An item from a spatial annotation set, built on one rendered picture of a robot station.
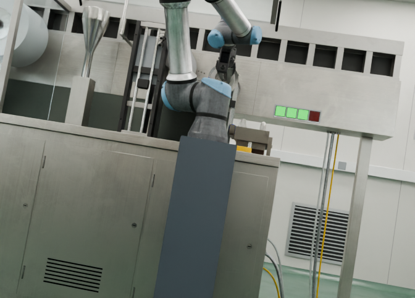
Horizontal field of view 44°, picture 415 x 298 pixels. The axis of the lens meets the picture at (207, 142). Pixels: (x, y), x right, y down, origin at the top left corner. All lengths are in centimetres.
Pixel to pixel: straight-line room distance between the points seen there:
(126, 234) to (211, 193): 57
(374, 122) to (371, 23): 270
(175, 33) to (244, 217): 81
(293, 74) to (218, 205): 121
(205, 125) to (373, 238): 358
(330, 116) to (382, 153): 247
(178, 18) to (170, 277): 90
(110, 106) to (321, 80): 116
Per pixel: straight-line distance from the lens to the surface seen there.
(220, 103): 184
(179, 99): 190
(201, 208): 177
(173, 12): 187
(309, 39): 286
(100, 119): 289
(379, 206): 519
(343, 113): 279
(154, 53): 241
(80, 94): 266
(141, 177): 220
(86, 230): 227
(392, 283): 529
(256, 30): 208
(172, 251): 179
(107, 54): 295
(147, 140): 217
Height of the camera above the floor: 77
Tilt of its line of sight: 4 degrees up
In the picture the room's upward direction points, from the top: 10 degrees clockwise
